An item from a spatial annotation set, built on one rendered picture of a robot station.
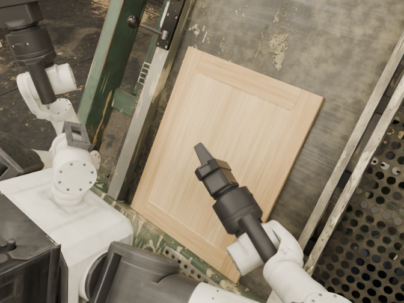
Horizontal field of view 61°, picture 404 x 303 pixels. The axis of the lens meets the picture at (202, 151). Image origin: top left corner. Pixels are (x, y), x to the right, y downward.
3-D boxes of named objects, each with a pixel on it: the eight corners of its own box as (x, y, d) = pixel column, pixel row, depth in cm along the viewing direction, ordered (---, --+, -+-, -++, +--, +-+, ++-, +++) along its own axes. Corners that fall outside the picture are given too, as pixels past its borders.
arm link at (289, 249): (279, 235, 77) (315, 272, 65) (244, 257, 76) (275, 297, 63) (270, 213, 74) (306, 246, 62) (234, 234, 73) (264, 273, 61)
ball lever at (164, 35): (163, 41, 108) (123, 25, 101) (168, 29, 108) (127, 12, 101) (168, 43, 105) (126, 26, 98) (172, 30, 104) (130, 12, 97)
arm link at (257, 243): (254, 205, 79) (282, 250, 76) (213, 229, 77) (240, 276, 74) (261, 195, 68) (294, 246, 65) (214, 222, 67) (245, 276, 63)
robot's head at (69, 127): (50, 180, 58) (59, 140, 56) (48, 156, 65) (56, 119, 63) (88, 183, 62) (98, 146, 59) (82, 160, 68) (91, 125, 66)
